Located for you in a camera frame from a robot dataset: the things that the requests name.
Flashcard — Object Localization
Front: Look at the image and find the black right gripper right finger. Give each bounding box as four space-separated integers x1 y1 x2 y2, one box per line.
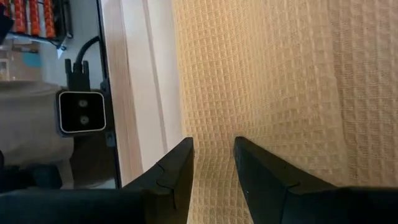
233 136 339 224

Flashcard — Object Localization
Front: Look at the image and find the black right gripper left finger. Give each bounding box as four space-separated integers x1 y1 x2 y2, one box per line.
122 136 195 224

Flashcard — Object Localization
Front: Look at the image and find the yellow waffle-weave towel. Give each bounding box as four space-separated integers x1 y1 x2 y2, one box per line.
170 0 398 224

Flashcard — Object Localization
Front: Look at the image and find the rack with orange items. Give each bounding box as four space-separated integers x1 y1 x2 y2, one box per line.
0 0 74 51

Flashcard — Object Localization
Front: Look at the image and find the black aluminium table frame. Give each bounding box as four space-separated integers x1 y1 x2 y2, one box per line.
95 0 123 190

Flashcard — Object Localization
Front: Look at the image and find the black camera cable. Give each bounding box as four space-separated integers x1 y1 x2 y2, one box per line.
64 35 101 91

